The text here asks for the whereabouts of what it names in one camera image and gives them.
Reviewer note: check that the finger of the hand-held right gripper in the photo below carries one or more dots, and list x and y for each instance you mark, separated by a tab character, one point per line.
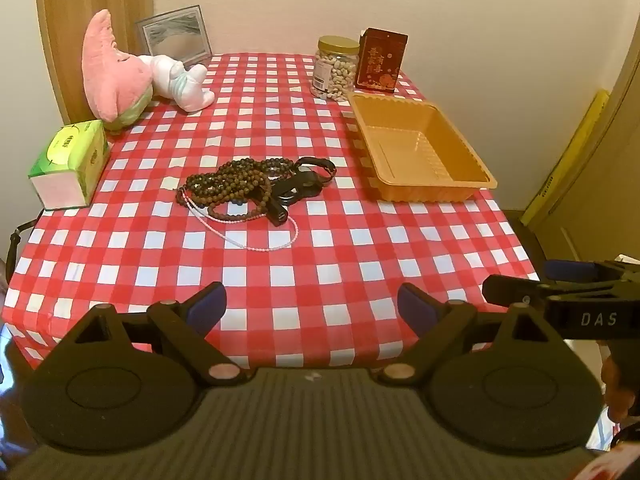
505	289
570	270

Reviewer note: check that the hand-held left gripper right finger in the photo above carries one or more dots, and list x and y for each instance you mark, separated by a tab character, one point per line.
416	306

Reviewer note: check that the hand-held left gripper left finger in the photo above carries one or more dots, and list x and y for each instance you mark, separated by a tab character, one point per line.
207	306

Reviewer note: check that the black cylinder pendant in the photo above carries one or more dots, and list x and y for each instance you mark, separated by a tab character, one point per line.
278	214

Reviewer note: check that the black wrist watch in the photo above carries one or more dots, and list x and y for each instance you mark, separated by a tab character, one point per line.
300	187

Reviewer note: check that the orange plastic tray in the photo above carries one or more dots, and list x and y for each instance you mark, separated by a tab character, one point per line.
415	150

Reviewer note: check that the person's right hand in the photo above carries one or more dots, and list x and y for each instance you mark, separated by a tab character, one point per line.
609	385

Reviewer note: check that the red white checked tablecloth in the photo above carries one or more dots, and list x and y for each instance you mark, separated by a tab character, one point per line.
350	245

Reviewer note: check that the beige door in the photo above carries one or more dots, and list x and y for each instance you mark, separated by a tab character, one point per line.
605	175

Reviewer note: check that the yellow flat board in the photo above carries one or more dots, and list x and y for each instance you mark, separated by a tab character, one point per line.
575	160

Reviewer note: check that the green tissue pack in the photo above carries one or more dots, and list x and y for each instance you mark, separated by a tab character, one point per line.
67	160

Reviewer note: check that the white plush toy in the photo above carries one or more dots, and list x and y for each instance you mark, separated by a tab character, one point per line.
175	80

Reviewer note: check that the dark red gift box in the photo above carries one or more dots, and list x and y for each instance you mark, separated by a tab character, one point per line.
380	62

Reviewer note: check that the clear jar of cashews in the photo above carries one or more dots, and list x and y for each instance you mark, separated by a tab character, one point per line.
335	72

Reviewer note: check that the pink star plush toy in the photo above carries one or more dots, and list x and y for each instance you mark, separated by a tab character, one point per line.
107	75

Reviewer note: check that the silver picture frame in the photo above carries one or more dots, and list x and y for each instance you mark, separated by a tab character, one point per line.
172	35

